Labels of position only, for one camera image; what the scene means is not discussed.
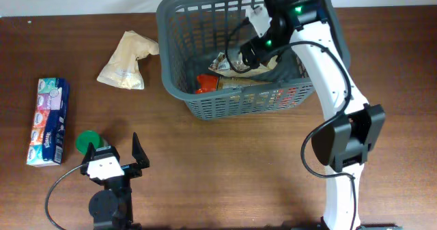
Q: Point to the blue tissue multipack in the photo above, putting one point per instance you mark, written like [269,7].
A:
[48,131]

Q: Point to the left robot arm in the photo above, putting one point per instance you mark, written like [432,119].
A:
[111,207]

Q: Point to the green round lid jar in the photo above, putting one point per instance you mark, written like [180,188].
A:
[89,136]

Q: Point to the grey plastic shopping basket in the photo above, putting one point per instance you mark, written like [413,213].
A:
[192,34]

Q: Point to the clear brown snack bag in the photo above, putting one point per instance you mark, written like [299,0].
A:
[220,65]

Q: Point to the beige paper bag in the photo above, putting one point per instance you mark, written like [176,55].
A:
[122,69]

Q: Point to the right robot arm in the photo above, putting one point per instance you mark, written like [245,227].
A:
[351,126]

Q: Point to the orange pasta packet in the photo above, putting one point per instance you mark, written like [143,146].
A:
[232,84]

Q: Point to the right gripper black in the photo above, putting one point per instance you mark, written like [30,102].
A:
[263,52]

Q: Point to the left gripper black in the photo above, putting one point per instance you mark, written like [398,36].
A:
[135,170]

